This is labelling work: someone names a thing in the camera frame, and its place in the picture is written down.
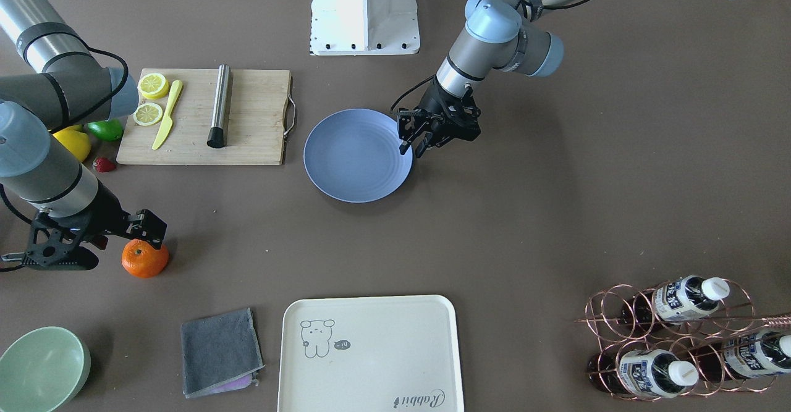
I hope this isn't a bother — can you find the grey cloth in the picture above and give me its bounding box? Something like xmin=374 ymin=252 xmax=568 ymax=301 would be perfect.
xmin=180 ymin=307 xmax=264 ymax=398

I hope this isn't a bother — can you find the red strawberry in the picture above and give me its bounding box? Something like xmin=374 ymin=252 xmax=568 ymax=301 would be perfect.
xmin=91 ymin=156 xmax=117 ymax=174

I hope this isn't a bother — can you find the green bowl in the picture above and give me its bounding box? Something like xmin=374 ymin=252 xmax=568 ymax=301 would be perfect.
xmin=1 ymin=327 xmax=91 ymax=411

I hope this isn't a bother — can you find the orange mandarin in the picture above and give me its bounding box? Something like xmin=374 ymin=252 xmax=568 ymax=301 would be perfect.
xmin=121 ymin=238 xmax=169 ymax=278

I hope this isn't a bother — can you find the copper bottle rack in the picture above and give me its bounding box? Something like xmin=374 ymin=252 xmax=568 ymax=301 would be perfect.
xmin=582 ymin=278 xmax=789 ymax=401

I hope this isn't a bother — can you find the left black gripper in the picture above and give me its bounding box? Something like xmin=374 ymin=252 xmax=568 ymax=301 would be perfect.
xmin=397 ymin=77 xmax=481 ymax=159

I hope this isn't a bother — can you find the dark drink bottle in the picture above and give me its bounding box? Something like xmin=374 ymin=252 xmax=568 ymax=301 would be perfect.
xmin=618 ymin=275 xmax=730 ymax=333
xmin=587 ymin=349 xmax=700 ymax=400
xmin=692 ymin=330 xmax=790 ymax=383

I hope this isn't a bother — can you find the steel muddler rod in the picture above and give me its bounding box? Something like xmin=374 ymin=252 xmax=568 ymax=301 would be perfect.
xmin=206 ymin=64 xmax=232 ymax=148

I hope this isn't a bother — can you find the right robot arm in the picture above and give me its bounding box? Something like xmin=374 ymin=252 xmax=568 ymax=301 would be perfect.
xmin=2 ymin=0 xmax=166 ymax=260

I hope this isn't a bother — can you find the yellow lemon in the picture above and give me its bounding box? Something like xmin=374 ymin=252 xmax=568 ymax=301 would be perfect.
xmin=52 ymin=130 xmax=91 ymax=162

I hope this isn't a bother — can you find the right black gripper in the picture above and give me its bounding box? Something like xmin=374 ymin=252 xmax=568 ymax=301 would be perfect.
xmin=74 ymin=183 xmax=167 ymax=250

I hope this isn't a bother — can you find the blue plate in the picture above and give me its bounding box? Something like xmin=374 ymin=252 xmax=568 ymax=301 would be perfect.
xmin=304 ymin=109 xmax=413 ymax=203

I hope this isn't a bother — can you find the wooden cutting board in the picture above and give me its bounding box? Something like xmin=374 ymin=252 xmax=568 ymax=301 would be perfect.
xmin=116 ymin=68 xmax=292 ymax=166

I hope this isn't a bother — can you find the cream rabbit tray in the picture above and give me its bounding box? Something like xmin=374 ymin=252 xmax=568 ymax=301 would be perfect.
xmin=277 ymin=295 xmax=465 ymax=411

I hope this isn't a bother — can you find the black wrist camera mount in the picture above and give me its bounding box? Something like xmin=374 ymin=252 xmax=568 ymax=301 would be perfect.
xmin=2 ymin=211 xmax=99 ymax=273

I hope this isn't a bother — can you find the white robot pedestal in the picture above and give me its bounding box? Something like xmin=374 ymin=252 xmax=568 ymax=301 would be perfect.
xmin=309 ymin=0 xmax=421 ymax=56

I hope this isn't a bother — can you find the green lime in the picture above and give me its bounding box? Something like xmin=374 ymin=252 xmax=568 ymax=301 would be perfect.
xmin=85 ymin=119 xmax=124 ymax=141

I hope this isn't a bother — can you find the yellow plastic knife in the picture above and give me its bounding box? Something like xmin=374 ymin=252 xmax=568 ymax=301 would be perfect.
xmin=151 ymin=80 xmax=184 ymax=150

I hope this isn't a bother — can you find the lemon slice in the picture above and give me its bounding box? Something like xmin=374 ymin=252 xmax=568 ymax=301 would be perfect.
xmin=137 ymin=72 xmax=170 ymax=100
xmin=132 ymin=102 xmax=164 ymax=127

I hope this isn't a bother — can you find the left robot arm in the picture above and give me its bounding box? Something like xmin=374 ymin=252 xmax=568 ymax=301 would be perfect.
xmin=391 ymin=0 xmax=591 ymax=157

